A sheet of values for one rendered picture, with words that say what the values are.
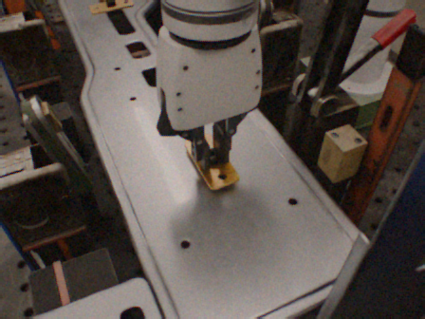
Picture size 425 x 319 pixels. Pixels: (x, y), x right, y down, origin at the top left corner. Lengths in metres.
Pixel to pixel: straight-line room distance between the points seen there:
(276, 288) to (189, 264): 0.09
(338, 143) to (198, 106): 0.15
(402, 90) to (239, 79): 0.15
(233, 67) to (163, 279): 0.21
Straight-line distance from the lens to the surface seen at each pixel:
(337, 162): 0.46
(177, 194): 0.47
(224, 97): 0.40
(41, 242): 0.55
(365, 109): 1.01
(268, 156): 0.51
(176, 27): 0.35
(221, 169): 0.48
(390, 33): 0.53
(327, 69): 0.47
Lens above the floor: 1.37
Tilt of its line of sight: 47 degrees down
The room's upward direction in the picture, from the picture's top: straight up
